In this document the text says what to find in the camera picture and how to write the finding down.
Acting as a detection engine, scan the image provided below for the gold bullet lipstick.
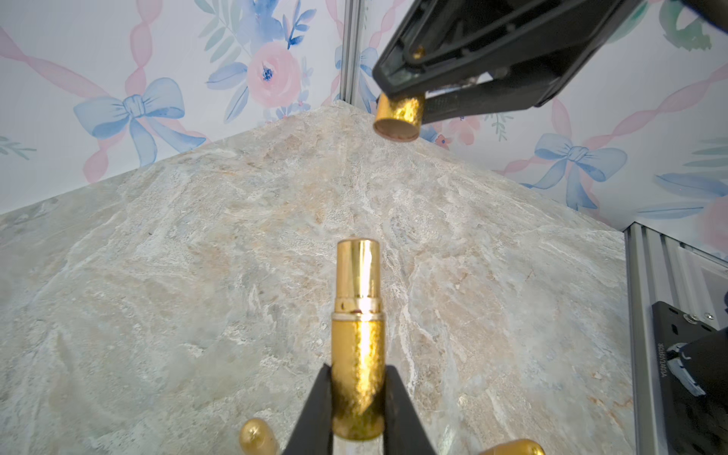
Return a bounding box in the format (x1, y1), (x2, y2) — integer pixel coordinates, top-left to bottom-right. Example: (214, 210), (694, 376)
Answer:
(479, 439), (545, 455)
(239, 418), (280, 455)

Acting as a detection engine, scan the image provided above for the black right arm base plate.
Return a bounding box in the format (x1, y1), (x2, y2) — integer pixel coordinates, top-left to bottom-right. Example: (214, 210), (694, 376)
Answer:
(652, 301), (727, 454)

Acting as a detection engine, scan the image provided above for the aluminium corner post right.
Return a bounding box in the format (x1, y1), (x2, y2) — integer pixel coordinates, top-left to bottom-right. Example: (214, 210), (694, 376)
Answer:
(339, 0), (364, 105)

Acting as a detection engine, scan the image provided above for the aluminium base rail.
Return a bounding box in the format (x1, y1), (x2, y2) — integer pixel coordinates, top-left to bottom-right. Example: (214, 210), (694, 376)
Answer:
(625, 223), (727, 454)

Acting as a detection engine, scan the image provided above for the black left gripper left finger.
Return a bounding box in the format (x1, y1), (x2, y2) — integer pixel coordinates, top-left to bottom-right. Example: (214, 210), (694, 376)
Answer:
(282, 364), (333, 455)

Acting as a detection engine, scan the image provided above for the gold lipstick cap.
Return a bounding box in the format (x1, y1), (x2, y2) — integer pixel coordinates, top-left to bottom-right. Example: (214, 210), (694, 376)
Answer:
(373, 92), (426, 142)

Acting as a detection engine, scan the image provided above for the gold bullet lipstick left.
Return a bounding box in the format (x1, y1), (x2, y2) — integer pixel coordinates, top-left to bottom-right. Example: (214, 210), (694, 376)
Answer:
(239, 418), (280, 455)

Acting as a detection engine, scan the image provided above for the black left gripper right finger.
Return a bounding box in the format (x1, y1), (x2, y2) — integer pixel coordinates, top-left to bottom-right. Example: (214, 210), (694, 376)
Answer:
(383, 365), (436, 455)

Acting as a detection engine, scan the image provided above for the gold lipstick tube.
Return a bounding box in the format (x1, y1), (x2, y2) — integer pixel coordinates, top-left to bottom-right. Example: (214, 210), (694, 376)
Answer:
(331, 238), (386, 441)

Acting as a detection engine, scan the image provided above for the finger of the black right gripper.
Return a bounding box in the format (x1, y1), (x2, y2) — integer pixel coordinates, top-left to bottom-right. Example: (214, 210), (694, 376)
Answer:
(373, 0), (639, 97)
(423, 53), (592, 124)

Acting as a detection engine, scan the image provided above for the gold bullet lipstick right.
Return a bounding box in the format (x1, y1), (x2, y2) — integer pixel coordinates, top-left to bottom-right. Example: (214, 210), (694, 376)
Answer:
(479, 439), (545, 455)

